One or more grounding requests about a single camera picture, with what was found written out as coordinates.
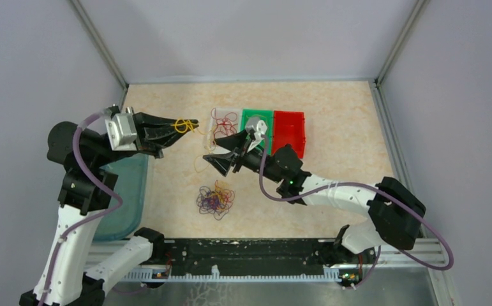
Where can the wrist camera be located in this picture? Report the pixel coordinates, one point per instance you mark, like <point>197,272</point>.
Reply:
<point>121,131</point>
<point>256,129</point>

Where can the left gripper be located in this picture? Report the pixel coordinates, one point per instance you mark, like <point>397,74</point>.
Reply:
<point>153,142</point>

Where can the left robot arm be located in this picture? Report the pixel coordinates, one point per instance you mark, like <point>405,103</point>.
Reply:
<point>84,150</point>

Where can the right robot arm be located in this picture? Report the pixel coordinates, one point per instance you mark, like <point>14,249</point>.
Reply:
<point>392,213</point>

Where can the green plastic bin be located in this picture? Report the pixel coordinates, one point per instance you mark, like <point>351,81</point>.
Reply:
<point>267,116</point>

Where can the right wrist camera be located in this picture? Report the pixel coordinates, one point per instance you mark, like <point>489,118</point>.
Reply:
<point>256,129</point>

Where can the teal plastic basin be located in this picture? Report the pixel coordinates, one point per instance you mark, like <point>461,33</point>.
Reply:
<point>130,186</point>

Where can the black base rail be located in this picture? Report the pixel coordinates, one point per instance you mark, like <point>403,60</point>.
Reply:
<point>256,257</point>

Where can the red plastic bin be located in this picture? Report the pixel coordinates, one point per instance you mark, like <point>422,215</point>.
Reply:
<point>289,128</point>

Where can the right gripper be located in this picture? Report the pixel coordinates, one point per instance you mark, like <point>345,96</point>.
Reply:
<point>223,161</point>

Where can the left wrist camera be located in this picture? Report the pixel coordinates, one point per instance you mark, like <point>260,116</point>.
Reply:
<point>121,131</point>

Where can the white plastic bin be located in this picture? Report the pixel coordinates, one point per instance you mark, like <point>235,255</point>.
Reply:
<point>223,122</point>

